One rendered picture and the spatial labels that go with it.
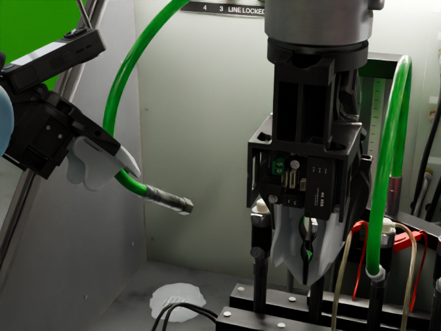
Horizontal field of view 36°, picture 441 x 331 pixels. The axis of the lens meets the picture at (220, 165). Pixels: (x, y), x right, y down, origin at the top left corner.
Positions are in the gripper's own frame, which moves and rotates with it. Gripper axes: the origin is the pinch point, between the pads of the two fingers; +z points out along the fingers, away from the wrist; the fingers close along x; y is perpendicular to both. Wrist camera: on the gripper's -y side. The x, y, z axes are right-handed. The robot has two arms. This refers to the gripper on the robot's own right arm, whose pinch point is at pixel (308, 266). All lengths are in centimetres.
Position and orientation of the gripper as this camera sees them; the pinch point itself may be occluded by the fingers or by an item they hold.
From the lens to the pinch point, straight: 59.7
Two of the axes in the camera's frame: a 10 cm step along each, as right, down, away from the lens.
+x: 9.5, 1.4, -2.9
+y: -3.2, 3.9, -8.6
